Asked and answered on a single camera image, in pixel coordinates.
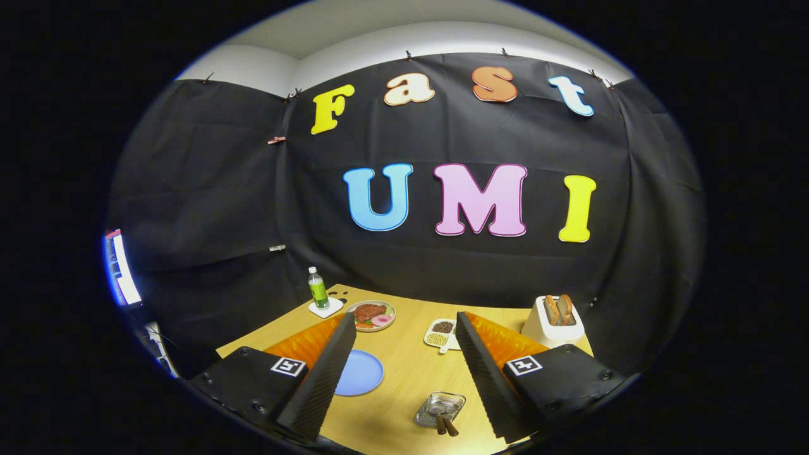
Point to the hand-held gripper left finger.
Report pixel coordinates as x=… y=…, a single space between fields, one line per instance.
x=319 y=382

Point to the toasted bread slice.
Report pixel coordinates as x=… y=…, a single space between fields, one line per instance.
x=552 y=311
x=567 y=308

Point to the brown steak piece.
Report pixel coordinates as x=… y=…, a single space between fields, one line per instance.
x=368 y=311

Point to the white divided bean tray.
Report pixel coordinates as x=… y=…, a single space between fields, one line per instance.
x=439 y=338

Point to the green label plastic bottle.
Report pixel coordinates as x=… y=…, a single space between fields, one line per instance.
x=318 y=292

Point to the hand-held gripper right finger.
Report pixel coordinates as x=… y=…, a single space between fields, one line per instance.
x=486 y=379

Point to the grey laptop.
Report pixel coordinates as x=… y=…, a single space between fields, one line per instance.
x=161 y=347

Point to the computer monitor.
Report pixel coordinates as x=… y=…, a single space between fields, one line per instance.
x=126 y=272

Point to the cream toaster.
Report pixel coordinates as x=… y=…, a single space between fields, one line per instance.
x=547 y=335

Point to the pink ham slice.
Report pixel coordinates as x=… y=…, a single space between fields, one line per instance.
x=382 y=320

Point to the clear cutlery holder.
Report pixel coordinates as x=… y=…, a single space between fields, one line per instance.
x=445 y=401

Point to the white square coaster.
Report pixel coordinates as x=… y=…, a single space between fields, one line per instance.
x=335 y=308

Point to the blue round plate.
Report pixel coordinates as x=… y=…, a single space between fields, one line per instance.
x=360 y=373

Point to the white oval food plate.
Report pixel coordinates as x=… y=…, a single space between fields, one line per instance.
x=385 y=327

